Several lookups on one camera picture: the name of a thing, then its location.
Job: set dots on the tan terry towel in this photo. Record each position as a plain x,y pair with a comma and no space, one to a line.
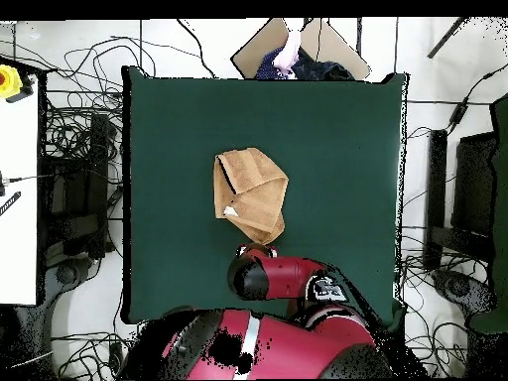
254,198

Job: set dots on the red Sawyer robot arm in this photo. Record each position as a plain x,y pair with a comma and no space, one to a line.
297,349

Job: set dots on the dark blue laundry pile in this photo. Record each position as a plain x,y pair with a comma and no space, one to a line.
325,69

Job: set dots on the black flat box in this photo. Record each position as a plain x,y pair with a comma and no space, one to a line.
474,186

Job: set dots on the dark green table cloth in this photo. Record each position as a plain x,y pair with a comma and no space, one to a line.
337,158

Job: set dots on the black equipment stand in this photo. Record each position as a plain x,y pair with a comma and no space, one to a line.
75,198

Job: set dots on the black upright bar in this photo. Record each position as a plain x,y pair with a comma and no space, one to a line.
436,178

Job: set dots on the grey caster wheel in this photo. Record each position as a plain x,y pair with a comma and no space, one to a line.
460,287
66,274

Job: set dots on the pale pink cloth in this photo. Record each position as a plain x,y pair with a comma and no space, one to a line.
287,51

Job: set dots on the brown cardboard box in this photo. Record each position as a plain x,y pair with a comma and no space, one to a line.
258,43

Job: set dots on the white desk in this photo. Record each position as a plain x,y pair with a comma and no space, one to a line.
18,198

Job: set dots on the black thin rod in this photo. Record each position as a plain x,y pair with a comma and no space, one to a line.
446,37

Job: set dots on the yellow emergency stop button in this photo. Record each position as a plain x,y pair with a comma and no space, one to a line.
8,81

